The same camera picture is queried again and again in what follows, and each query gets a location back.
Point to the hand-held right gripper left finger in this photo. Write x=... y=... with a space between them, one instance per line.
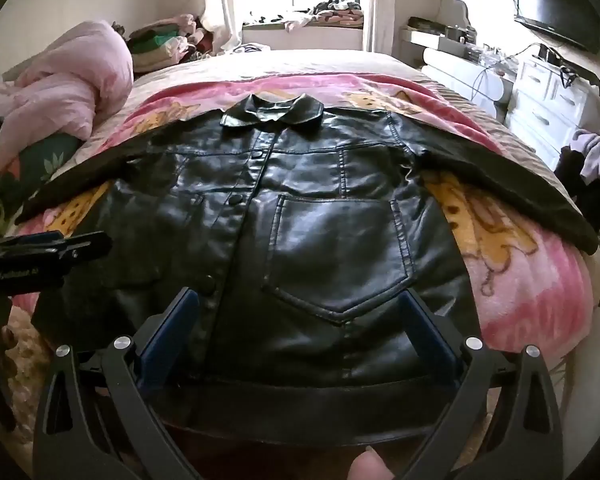
x=165 y=332

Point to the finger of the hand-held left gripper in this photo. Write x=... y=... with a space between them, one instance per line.
x=87 y=249
x=40 y=240

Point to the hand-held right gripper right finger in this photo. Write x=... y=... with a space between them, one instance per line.
x=426 y=332

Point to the black leather jacket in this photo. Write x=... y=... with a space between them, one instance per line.
x=305 y=235

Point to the pile of folded clothes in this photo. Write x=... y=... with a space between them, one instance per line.
x=155 y=42

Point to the clothes on window sill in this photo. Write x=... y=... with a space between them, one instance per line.
x=330 y=12

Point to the person's right hand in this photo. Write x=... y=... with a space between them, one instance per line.
x=371 y=467

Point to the beige shaggy rug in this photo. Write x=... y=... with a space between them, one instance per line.
x=27 y=355

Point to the green floral pillow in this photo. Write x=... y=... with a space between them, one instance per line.
x=35 y=160

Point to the pink printed blanket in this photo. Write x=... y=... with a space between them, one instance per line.
x=520 y=280

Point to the pink duvet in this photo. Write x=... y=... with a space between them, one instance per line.
x=70 y=80

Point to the dark hanging clothing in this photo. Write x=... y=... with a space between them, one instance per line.
x=577 y=190

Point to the lavender cloth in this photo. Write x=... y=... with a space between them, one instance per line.
x=597 y=155

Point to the white dresser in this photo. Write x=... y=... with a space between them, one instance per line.
x=545 y=105

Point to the white vanity desk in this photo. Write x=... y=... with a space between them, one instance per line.
x=455 y=67

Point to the white curtain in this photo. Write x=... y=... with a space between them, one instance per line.
x=220 y=5
x=377 y=5

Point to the bed with beige bedspread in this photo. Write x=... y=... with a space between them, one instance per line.
x=300 y=62

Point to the cloud-shaped vanity mirror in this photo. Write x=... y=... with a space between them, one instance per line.
x=455 y=12

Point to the black flat television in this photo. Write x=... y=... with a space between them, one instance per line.
x=555 y=7

